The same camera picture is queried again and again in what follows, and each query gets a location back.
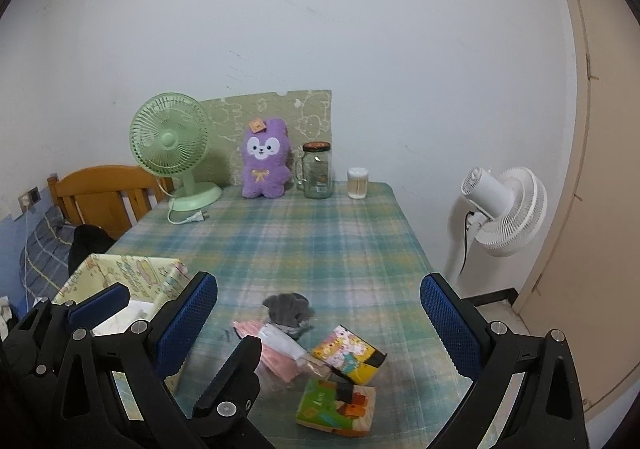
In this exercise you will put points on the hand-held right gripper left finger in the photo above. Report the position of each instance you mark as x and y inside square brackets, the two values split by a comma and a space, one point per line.
[187, 324]

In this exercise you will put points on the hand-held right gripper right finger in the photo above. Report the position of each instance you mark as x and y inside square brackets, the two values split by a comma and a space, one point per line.
[447, 324]

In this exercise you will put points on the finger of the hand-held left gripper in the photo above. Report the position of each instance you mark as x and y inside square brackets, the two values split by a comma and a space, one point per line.
[100, 304]
[230, 379]

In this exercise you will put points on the yellow patterned storage box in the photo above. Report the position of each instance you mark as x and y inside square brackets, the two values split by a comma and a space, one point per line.
[125, 269]

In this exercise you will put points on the pink mask pack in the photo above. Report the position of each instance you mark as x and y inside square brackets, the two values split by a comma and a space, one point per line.
[280, 366]

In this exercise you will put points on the clear zip bag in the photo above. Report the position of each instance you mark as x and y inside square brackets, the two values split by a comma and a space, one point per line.
[280, 341]

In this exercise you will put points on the yellow black cartoon box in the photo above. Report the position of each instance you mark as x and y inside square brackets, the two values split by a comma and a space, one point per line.
[350, 354]

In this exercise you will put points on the green orange tissue pack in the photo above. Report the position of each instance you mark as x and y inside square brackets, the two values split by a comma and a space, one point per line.
[335, 409]

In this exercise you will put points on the black cloth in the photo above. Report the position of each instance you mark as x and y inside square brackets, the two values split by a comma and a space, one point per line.
[90, 244]

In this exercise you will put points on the blue plaid bedding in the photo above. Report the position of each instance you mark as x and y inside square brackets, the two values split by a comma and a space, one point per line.
[47, 249]

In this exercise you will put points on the wooden chair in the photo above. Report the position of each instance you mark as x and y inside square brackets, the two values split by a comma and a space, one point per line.
[100, 189]

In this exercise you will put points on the white standing fan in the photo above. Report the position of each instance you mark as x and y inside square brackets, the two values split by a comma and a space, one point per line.
[492, 199]

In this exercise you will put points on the plaid tablecloth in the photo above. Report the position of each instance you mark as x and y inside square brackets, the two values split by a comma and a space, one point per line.
[325, 249]

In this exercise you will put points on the cotton swab container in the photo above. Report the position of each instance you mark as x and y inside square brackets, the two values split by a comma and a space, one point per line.
[358, 184]

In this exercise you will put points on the purple plush toy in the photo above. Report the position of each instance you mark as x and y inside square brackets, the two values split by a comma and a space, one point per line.
[265, 164]

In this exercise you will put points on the green desk fan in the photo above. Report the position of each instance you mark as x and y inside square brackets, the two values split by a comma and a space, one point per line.
[167, 139]

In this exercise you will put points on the glass jar mug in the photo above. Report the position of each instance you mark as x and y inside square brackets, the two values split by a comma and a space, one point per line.
[317, 174]

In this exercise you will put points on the beige door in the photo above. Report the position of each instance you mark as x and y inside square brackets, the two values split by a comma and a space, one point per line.
[600, 179]

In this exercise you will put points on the green patterned board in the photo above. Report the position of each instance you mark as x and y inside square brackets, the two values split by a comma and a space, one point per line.
[270, 104]

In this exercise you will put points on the wall socket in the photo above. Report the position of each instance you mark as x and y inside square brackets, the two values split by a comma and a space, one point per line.
[30, 196]

